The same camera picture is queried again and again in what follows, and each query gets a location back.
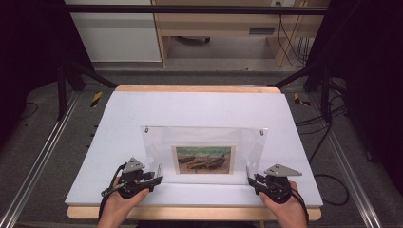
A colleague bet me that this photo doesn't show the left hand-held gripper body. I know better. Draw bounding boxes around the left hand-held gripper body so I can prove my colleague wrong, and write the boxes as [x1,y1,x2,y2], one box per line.
[118,157,147,200]

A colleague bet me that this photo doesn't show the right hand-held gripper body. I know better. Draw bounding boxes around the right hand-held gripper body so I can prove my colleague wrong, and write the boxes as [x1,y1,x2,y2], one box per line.
[260,163,302,204]

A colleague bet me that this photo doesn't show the boat picture print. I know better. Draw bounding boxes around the boat picture print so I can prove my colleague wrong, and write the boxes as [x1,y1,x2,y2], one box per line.
[171,144,237,176]

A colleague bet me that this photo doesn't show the clear acrylic photo frame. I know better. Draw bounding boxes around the clear acrylic photo frame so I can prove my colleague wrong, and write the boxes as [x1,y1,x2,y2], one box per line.
[141,125,269,186]

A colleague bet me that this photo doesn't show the person's right hand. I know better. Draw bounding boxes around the person's right hand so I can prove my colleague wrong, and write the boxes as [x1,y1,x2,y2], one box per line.
[258,180,308,228]

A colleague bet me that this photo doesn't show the person's left hand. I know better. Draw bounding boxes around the person's left hand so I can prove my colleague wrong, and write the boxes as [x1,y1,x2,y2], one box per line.
[97,177,150,228]

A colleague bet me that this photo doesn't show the white table mat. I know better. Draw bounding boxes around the white table mat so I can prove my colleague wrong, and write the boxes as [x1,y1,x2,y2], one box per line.
[65,90,324,208]

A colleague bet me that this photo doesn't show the wooden table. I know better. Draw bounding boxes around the wooden table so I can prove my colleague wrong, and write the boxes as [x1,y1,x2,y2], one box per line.
[67,85,322,221]

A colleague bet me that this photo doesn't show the black metal stand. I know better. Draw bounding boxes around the black metal stand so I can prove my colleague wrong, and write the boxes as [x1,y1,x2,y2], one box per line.
[56,60,119,122]
[269,60,334,123]

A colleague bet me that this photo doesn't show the white cabinet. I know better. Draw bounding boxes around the white cabinet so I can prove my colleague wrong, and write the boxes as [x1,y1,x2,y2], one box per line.
[64,0,163,63]

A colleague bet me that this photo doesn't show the grey desk label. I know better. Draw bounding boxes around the grey desk label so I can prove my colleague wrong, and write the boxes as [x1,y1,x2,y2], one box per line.
[248,28,276,35]

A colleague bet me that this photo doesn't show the black curtain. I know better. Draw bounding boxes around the black curtain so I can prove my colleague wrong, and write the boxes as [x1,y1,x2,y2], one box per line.
[305,0,403,191]
[0,0,93,150]

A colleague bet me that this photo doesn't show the light wooden desk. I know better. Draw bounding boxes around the light wooden desk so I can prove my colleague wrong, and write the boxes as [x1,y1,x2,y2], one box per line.
[151,0,331,68]

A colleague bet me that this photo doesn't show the black horizontal metal bar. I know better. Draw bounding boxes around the black horizontal metal bar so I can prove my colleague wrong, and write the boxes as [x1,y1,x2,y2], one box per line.
[63,4,329,16]

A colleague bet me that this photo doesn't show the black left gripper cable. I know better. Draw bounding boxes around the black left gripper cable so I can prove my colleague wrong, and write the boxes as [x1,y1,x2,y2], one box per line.
[98,163,127,219]

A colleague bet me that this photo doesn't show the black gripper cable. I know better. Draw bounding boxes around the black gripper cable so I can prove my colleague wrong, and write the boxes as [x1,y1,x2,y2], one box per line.
[289,187,310,223]
[98,163,127,219]

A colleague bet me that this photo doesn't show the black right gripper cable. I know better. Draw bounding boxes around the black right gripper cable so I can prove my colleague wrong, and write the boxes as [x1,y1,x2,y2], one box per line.
[289,187,310,223]

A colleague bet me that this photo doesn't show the looped black floor cable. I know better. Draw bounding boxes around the looped black floor cable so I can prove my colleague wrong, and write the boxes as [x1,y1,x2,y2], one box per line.
[308,122,350,207]

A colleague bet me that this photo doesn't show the aluminium floor rail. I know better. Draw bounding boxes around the aluminium floor rail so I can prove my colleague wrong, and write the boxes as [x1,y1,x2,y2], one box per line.
[308,93,383,228]
[0,91,80,228]

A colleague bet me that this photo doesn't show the black floor cable bundle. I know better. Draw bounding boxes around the black floor cable bundle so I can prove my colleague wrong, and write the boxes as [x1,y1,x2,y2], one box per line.
[295,105,346,136]

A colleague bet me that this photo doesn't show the thin black floor cable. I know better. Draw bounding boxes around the thin black floor cable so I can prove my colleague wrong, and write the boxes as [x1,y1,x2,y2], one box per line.
[20,102,39,121]

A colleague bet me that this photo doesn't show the hanging black desk cables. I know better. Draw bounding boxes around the hanging black desk cables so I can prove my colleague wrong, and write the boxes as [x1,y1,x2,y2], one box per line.
[278,1,315,68]

